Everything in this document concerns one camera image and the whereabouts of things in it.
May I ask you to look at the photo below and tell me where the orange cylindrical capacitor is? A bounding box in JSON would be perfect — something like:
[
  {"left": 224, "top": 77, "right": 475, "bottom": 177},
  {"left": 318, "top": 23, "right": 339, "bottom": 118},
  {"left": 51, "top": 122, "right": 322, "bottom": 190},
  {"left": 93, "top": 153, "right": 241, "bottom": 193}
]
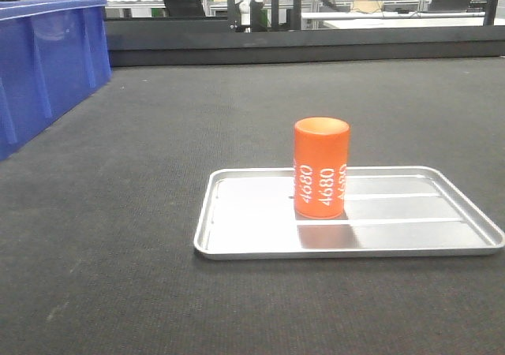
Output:
[{"left": 294, "top": 117, "right": 350, "bottom": 219}]

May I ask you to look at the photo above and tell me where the black conveyor belt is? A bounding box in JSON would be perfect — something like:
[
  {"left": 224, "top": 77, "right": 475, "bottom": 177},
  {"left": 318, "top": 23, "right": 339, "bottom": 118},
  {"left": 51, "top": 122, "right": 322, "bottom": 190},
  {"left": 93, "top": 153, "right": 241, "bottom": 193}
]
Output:
[{"left": 1, "top": 58, "right": 504, "bottom": 354}]

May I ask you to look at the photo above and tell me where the blue bin on conveyor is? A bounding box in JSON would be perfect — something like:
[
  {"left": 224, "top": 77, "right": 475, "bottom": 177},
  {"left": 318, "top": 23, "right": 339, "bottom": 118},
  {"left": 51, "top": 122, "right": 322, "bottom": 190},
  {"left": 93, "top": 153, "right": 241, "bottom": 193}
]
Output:
[{"left": 1, "top": 0, "right": 111, "bottom": 159}]

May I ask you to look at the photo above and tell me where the silver metal tray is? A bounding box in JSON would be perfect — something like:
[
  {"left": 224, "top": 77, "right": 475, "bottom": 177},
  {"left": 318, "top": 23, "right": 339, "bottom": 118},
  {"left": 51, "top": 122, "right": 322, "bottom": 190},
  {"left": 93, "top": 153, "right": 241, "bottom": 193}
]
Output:
[{"left": 193, "top": 166, "right": 504, "bottom": 260}]

